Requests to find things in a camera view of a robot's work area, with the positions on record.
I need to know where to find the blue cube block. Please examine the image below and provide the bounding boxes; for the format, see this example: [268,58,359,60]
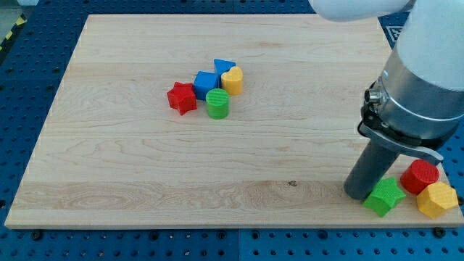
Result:
[194,71,220,101]

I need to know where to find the light wooden board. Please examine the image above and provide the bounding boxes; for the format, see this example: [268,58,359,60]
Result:
[5,14,463,229]

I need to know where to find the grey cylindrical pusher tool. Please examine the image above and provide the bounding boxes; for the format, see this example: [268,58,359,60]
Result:
[344,140,399,200]

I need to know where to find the blue triangle block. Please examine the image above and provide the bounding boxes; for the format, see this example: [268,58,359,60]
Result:
[213,59,236,75]

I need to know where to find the yellow heart block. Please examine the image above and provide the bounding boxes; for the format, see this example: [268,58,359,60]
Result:
[221,66,244,95]

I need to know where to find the yellow hexagon block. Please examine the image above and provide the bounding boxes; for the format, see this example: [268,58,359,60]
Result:
[416,181,458,219]

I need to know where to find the green star block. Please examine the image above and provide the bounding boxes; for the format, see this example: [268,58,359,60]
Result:
[362,177,406,218]

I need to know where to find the red star block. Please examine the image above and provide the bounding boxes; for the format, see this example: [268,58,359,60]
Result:
[167,82,197,115]

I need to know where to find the red cylinder block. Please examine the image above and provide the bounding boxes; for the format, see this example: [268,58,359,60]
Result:
[400,159,439,195]

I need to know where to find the green cylinder block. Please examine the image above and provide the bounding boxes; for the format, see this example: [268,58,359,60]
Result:
[206,88,229,120]

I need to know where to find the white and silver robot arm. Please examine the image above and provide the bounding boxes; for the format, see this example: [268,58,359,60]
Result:
[310,0,463,165]

